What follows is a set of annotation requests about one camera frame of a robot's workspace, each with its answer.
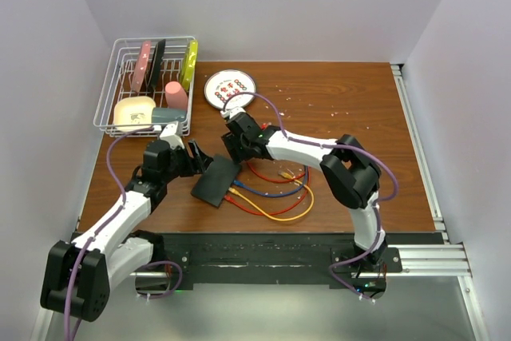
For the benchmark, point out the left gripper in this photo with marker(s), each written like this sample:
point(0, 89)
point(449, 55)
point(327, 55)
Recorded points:
point(198, 164)

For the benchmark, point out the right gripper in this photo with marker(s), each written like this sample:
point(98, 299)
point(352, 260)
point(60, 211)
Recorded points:
point(237, 153)

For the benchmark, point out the black network switch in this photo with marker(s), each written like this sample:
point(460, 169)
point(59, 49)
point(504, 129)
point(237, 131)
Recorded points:
point(215, 182)

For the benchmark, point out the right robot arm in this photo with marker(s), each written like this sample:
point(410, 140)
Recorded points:
point(351, 174)

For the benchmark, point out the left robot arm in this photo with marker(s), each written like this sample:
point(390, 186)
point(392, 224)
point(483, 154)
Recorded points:
point(81, 274)

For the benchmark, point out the round patterned plate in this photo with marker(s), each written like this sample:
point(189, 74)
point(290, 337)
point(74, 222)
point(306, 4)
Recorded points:
point(225, 84)

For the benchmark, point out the pink cup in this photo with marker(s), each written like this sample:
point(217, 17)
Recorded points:
point(175, 96)

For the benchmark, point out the cream square bowl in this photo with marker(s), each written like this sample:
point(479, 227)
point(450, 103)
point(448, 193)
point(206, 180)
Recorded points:
point(133, 112)

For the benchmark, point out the yellow-green plate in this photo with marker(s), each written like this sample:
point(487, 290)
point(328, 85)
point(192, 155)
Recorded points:
point(188, 64)

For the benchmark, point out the pink plate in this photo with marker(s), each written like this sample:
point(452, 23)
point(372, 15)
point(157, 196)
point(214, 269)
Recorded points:
point(141, 66)

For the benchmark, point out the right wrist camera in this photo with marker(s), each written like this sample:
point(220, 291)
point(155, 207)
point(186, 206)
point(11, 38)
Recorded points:
point(227, 114)

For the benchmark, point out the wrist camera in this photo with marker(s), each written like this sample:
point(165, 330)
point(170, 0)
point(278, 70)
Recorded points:
point(227, 114)
point(172, 134)

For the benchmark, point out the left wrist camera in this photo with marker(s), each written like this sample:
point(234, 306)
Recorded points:
point(172, 134)

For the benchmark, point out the white wire dish rack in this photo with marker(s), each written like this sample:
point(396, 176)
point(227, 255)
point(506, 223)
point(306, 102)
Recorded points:
point(118, 78)

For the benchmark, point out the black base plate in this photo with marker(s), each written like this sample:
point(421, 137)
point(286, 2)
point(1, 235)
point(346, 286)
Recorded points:
point(249, 258)

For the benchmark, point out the aluminium frame rail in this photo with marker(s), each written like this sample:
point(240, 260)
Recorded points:
point(368, 281)

